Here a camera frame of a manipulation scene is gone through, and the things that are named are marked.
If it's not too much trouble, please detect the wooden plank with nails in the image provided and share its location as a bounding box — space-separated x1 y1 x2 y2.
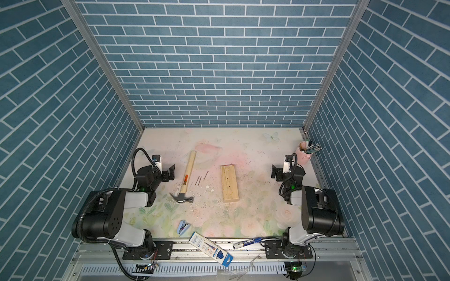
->
221 165 239 203

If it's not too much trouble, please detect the blue stapler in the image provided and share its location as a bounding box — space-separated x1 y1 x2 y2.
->
177 220 191 237

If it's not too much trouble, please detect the wooden claw hammer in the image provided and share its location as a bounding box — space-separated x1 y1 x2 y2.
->
171 151 196 203

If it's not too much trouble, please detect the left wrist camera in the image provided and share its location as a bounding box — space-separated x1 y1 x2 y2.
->
152 155 162 172

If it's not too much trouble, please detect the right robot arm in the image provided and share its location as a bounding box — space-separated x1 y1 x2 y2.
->
271 153 345 251

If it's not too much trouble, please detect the clear plastic wrapper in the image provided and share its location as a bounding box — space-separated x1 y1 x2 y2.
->
225 255 261 281

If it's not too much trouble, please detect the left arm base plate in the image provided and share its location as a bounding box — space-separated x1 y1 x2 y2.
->
123 241 173 261

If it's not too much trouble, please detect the white blue toothpaste box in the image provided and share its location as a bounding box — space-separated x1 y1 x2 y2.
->
188 232 233 268

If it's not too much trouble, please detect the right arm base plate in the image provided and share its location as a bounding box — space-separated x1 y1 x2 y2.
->
261 239 313 259

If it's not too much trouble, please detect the pink cup with tools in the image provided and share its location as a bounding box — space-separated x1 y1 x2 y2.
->
295 139 322 166

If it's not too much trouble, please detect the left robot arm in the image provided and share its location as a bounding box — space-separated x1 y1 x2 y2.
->
71 148 176 255

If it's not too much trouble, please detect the blue white marker pen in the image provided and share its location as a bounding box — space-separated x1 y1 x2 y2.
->
233 237 263 249

